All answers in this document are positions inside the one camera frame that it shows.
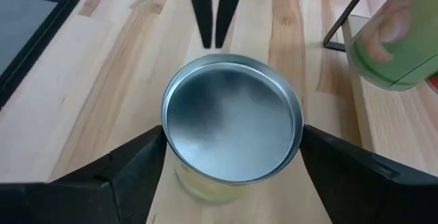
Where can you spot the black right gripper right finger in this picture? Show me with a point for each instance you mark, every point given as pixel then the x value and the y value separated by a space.
pixel 369 189

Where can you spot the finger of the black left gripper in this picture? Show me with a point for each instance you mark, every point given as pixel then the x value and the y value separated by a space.
pixel 200 8
pixel 229 8

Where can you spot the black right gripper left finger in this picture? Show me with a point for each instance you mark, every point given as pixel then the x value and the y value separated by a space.
pixel 85 196

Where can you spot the green Pears can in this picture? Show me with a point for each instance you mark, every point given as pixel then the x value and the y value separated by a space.
pixel 232 121

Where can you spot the green Oranges can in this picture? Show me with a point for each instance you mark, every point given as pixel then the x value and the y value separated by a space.
pixel 400 28

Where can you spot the wooden shelf with black frame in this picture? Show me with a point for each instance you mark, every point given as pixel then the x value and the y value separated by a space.
pixel 393 124

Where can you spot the black metal table frame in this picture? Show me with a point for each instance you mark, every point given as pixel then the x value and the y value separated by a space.
pixel 44 34

